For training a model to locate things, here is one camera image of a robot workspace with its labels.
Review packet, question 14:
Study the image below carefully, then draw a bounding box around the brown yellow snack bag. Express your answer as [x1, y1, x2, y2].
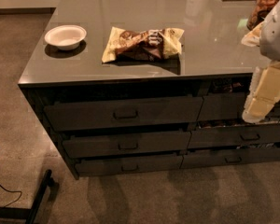
[102, 27, 184, 63]

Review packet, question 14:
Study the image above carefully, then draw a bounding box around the dark counter cabinet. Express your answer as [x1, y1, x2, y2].
[19, 0, 280, 177]

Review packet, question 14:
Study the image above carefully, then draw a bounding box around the glass jar of nuts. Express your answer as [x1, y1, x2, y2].
[246, 0, 279, 30]

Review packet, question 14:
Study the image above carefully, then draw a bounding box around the black metal stand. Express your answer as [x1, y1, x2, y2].
[0, 145, 56, 224]

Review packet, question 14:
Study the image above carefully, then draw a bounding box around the dark drawer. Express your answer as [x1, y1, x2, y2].
[44, 96, 203, 131]
[189, 124, 280, 148]
[75, 153, 183, 176]
[181, 147, 280, 169]
[63, 131, 191, 158]
[198, 92, 280, 121]

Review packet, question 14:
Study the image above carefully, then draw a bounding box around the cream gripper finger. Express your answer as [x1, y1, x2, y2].
[242, 61, 280, 123]

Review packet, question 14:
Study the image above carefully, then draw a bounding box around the white paper bowl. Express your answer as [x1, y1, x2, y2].
[45, 25, 87, 50]

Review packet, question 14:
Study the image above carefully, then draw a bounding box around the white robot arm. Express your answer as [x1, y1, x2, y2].
[242, 0, 280, 123]

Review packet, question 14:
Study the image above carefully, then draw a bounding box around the black cable on floor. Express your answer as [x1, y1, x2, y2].
[0, 175, 23, 211]

